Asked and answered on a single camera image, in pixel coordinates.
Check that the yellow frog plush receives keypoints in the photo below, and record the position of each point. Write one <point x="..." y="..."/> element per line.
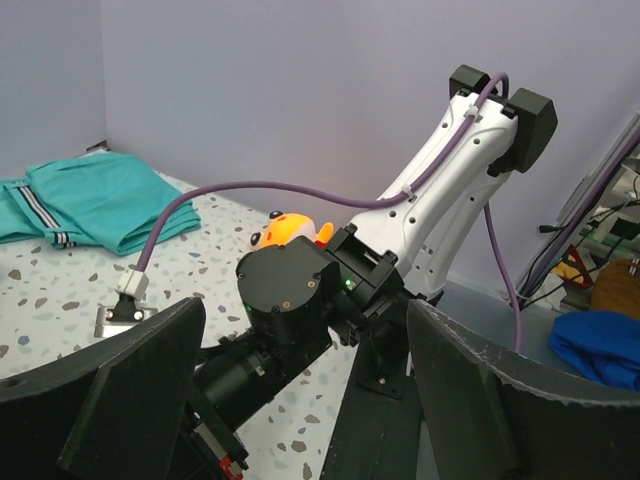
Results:
<point x="283" y="227"/>

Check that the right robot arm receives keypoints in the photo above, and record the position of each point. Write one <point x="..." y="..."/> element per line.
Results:
<point x="299" y="296"/>

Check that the brown round object outside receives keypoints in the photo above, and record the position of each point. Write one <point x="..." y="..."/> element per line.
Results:
<point x="616" y="288"/>

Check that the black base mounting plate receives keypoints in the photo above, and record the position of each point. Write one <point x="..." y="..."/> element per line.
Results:
<point x="376" y="435"/>

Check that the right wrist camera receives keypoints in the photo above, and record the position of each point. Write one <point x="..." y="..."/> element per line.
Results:
<point x="129" y="310"/>

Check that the blue cloth outside cell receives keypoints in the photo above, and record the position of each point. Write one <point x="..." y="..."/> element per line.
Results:
<point x="603" y="346"/>

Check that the teal folded cloth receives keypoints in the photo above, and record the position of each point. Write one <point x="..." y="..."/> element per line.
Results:
<point x="106" y="199"/>

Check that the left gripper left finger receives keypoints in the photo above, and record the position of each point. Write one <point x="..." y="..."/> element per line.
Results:
<point x="109" y="411"/>

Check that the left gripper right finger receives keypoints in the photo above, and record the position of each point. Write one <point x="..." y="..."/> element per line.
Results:
<point x="492" y="413"/>

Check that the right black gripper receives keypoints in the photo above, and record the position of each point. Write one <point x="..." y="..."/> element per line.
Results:
<point x="217" y="446"/>

